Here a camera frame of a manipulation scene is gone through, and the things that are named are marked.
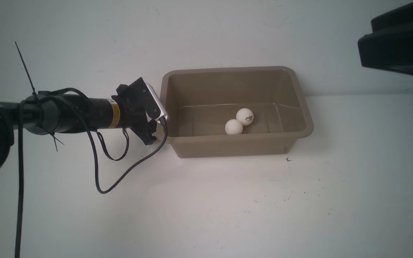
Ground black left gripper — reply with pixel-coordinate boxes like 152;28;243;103
113;84;156;145

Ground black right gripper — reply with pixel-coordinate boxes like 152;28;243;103
357;2;413;76

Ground white table-tennis ball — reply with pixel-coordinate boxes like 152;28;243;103
236;108;254;126
224;119;243;135

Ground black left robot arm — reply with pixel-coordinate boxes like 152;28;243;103
0;81;168;168

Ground tan plastic bin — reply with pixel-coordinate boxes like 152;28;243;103
160;66;314;158

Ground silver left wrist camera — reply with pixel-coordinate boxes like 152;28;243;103
120;77;168;124

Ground black looped left cable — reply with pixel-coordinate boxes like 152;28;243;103
96;127;130;162

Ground black left camera cable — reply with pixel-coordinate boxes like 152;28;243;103
49;90;168;194

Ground black cable ties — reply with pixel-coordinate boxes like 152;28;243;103
14;41;64;152

